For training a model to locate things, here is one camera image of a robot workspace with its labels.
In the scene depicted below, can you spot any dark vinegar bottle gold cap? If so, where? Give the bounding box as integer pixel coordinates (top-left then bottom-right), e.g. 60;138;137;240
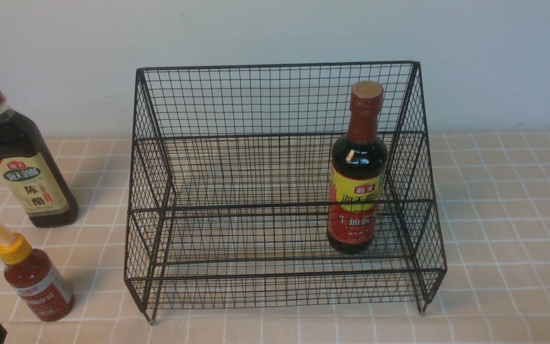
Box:
0;90;79;228

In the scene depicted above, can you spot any black wire mesh shelf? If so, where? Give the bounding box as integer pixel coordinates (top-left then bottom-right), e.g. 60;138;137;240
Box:
124;61;447;324

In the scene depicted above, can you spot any chili sauce bottle yellow cap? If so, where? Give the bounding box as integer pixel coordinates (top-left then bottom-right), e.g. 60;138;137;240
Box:
0;224;75;322

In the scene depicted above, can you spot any soy sauce bottle red label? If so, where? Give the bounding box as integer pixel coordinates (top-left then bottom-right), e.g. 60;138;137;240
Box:
327;81;388;255

